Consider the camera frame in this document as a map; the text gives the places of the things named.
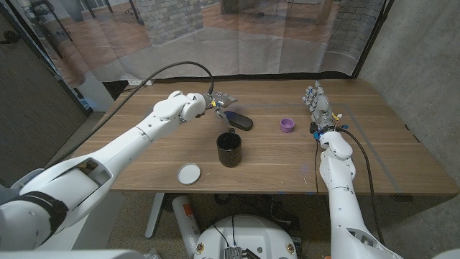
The black backdrop frame pole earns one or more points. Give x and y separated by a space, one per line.
77 97
373 34

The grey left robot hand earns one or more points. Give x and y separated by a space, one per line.
219 99

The white metal table leg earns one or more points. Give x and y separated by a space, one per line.
154 216

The small purple cup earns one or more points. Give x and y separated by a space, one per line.
287 125

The white panel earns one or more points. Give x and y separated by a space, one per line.
95 95

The white round lid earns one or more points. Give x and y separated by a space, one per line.
188 174

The black glasses case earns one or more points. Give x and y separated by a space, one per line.
242 122

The white robot torso edge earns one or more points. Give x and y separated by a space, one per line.
72 254

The white roll with orange label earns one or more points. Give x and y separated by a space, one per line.
185 219

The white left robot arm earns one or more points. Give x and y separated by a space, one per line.
108 158

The white power strip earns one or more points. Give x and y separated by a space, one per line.
136 82

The black mug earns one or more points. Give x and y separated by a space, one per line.
230 153

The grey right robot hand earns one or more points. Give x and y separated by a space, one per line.
320 106

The printed backdrop sheet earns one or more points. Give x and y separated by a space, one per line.
233 43

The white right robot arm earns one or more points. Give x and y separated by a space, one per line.
341 201

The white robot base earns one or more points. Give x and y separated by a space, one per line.
251 234

